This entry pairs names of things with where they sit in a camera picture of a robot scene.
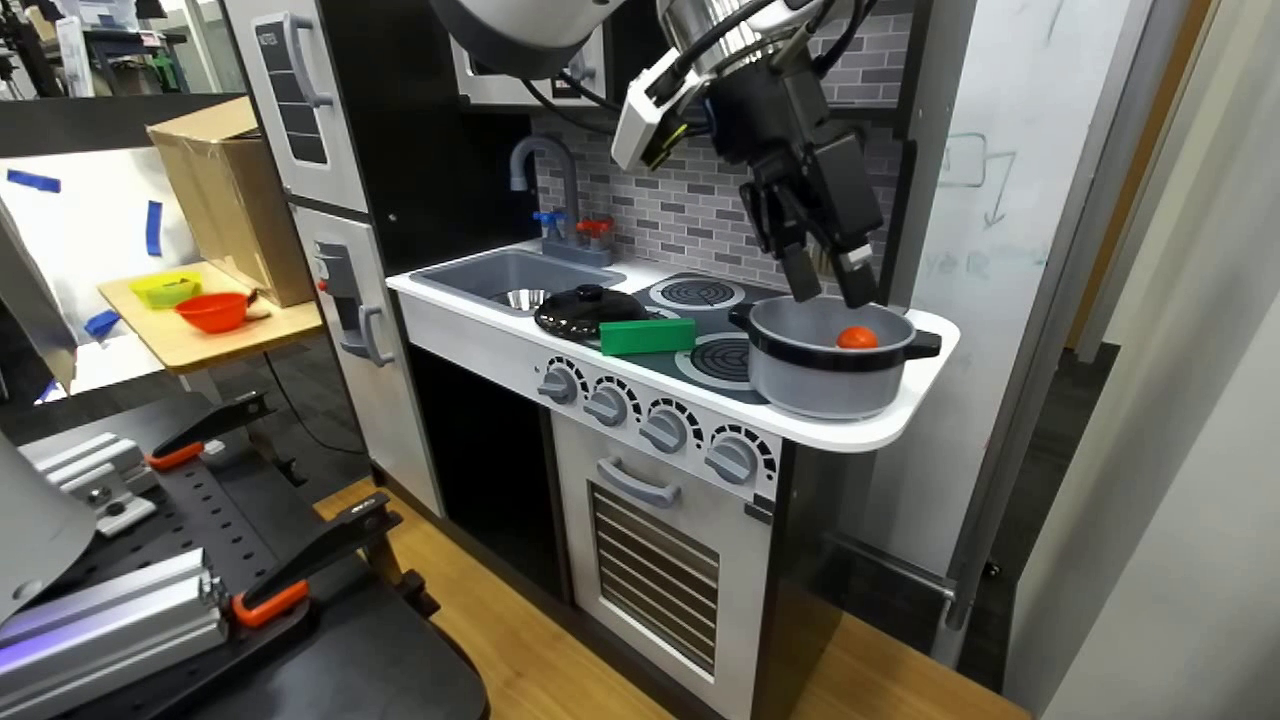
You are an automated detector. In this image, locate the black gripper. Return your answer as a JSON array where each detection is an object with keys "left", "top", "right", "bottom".
[{"left": 708, "top": 55, "right": 885, "bottom": 307}]

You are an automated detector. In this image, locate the white bottle orange cap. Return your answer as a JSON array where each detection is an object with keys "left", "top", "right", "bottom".
[{"left": 838, "top": 324, "right": 880, "bottom": 350}]

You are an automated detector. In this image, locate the black pot lid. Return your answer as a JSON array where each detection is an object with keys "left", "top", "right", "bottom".
[{"left": 537, "top": 285, "right": 650, "bottom": 339}]

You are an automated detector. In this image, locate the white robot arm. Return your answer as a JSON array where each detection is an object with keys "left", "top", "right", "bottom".
[{"left": 429, "top": 0, "right": 885, "bottom": 307}]

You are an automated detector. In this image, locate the grey toy cooking pot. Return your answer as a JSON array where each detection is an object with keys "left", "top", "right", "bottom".
[{"left": 730, "top": 297, "right": 941, "bottom": 425}]

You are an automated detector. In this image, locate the green rectangular block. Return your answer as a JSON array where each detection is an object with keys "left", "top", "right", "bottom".
[{"left": 600, "top": 318, "right": 698, "bottom": 354}]

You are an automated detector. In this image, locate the toy kitchen play set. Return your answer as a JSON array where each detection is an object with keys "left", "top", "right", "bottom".
[{"left": 220, "top": 0, "right": 963, "bottom": 720}]

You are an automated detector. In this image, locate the grey toy faucet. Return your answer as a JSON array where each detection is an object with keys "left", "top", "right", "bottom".
[{"left": 508, "top": 130, "right": 619, "bottom": 267}]

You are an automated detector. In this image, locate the small metal bowl in sink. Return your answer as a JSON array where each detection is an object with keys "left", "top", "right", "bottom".
[{"left": 504, "top": 287, "right": 550, "bottom": 316}]

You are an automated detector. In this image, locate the cardboard box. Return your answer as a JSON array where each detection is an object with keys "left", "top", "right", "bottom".
[{"left": 150, "top": 94, "right": 313, "bottom": 307}]

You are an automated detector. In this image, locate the orange bowl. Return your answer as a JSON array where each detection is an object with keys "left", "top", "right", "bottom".
[{"left": 181, "top": 292, "right": 255, "bottom": 333}]

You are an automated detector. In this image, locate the black orange clamp lower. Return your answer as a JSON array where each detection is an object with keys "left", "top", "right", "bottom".
[{"left": 228, "top": 492, "right": 400, "bottom": 631}]

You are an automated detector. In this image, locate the black orange clamp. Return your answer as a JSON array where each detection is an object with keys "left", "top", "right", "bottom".
[
  {"left": 150, "top": 392, "right": 270, "bottom": 473},
  {"left": 228, "top": 492, "right": 400, "bottom": 631}
]

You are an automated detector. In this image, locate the wooden board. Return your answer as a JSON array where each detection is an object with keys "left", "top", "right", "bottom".
[{"left": 100, "top": 259, "right": 322, "bottom": 373}]

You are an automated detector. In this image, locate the black orange clamp upper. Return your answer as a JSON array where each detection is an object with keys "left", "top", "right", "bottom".
[{"left": 150, "top": 392, "right": 270, "bottom": 473}]

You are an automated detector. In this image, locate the green yellow tray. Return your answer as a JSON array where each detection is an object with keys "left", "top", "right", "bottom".
[{"left": 133, "top": 271, "right": 203, "bottom": 313}]

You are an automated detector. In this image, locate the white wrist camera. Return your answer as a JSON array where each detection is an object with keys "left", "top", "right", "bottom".
[{"left": 611, "top": 46, "right": 713, "bottom": 173}]

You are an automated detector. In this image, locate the aluminium extrusion rail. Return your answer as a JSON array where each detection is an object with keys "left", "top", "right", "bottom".
[{"left": 0, "top": 547, "right": 228, "bottom": 720}]

